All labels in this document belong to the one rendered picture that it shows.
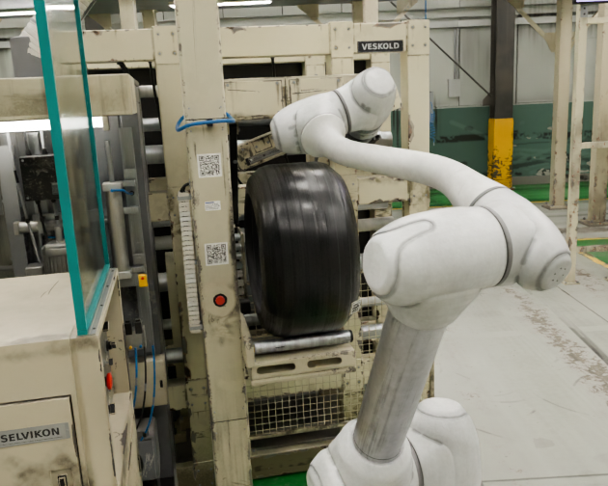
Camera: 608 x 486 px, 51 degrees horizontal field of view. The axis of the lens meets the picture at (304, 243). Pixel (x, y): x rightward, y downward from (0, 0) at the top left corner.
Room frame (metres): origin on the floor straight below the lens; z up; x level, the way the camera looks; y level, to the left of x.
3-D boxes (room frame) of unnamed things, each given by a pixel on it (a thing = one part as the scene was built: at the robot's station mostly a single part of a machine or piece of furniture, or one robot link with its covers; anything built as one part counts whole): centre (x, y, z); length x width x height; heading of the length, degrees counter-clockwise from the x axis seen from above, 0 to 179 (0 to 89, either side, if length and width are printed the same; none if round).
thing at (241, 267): (2.51, 0.35, 1.05); 0.20 x 0.15 x 0.30; 101
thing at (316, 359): (2.05, 0.03, 0.84); 0.36 x 0.09 x 0.06; 101
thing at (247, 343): (2.15, 0.23, 0.90); 0.40 x 0.03 x 0.10; 11
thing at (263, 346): (2.05, 0.02, 0.90); 0.35 x 0.05 x 0.05; 101
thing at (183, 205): (2.07, 0.38, 1.19); 0.05 x 0.04 x 0.48; 11
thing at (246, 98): (2.50, -0.01, 1.71); 0.61 x 0.25 x 0.15; 101
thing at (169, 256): (2.91, 0.61, 0.61); 0.33 x 0.06 x 0.86; 11
